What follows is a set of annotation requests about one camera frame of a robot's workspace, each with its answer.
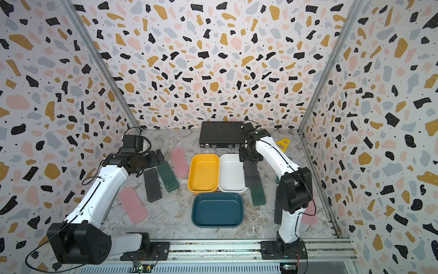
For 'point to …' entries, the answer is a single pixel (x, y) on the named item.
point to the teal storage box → (218, 210)
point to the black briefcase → (222, 136)
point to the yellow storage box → (203, 173)
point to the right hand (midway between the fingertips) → (247, 158)
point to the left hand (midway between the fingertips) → (156, 158)
